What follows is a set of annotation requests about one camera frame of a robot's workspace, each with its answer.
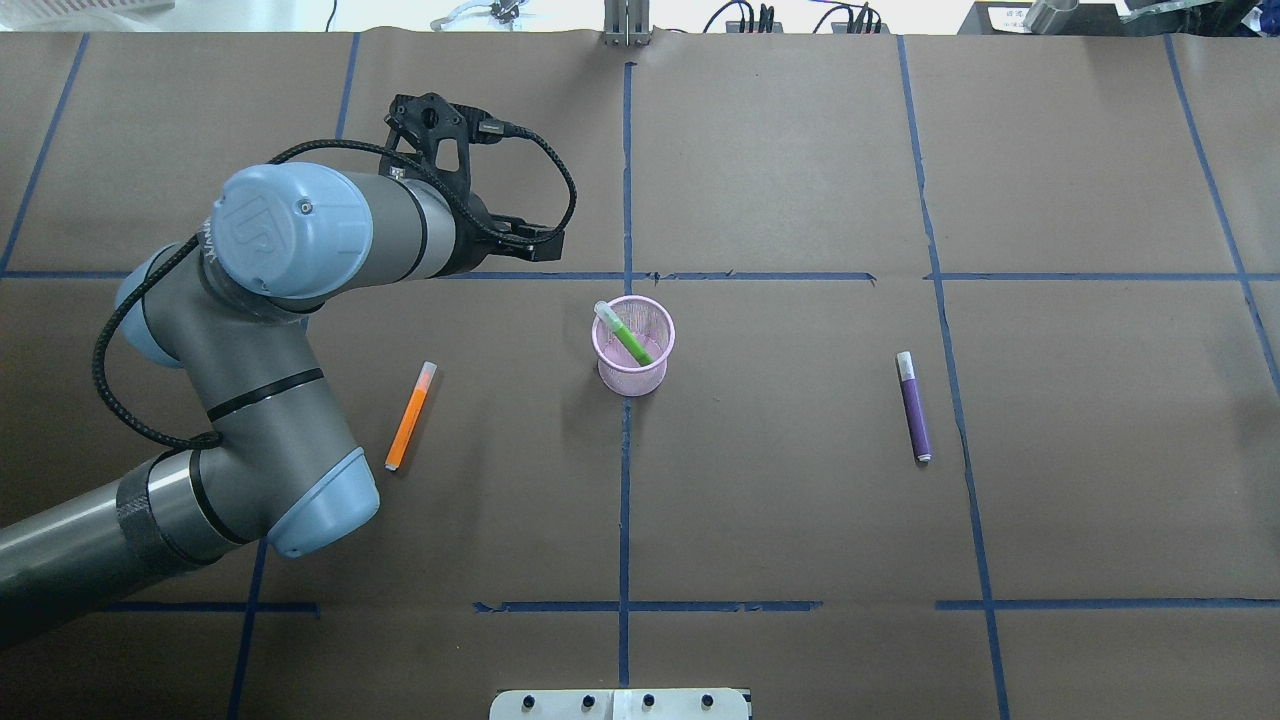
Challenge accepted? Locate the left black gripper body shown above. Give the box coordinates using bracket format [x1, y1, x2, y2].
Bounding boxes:
[451, 211, 531, 275]

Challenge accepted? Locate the green highlighter pen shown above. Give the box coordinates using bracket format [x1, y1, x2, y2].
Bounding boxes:
[593, 300, 653, 366]

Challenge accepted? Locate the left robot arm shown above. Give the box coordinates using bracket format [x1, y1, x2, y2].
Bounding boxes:
[3, 161, 561, 647]

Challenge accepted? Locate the pink mesh pen holder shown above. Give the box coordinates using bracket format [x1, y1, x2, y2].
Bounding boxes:
[591, 295, 676, 397]

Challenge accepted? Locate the orange highlighter pen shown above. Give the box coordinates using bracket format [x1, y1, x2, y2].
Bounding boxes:
[384, 361, 438, 471]

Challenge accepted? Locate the purple highlighter pen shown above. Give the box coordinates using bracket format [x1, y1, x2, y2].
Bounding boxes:
[895, 351, 933, 465]

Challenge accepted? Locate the black box under cup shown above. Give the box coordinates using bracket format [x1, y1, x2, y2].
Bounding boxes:
[957, 1, 1126, 37]

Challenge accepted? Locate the steel cup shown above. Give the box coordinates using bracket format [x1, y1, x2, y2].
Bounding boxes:
[1021, 0, 1080, 35]

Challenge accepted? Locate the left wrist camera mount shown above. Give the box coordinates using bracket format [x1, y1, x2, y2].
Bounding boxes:
[378, 94, 495, 209]

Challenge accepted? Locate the aluminium frame post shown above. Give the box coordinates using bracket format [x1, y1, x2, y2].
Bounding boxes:
[602, 0, 652, 47]

